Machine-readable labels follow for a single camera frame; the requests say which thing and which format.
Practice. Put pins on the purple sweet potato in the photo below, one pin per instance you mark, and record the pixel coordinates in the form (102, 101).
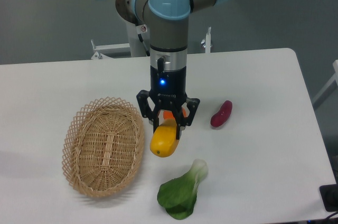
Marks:
(220, 117)

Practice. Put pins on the black device at table edge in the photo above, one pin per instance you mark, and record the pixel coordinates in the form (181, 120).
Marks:
(329, 197)

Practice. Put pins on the woven wicker basket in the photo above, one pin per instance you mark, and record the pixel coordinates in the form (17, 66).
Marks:
(103, 148)

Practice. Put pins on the orange tangerine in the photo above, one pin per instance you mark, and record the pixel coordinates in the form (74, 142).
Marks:
(168, 114)

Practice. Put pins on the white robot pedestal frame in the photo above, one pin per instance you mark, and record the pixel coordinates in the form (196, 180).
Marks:
(136, 47)

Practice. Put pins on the yellow mango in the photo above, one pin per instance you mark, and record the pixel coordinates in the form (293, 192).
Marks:
(164, 142)

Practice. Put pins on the white frame at right edge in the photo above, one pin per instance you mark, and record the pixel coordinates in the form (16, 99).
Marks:
(329, 87)

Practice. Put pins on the green bok choy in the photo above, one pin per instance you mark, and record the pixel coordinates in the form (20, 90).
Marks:
(179, 195)

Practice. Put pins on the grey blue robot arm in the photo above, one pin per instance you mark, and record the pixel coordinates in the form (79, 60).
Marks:
(167, 22)

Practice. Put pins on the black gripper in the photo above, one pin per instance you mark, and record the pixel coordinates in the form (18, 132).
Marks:
(168, 93)

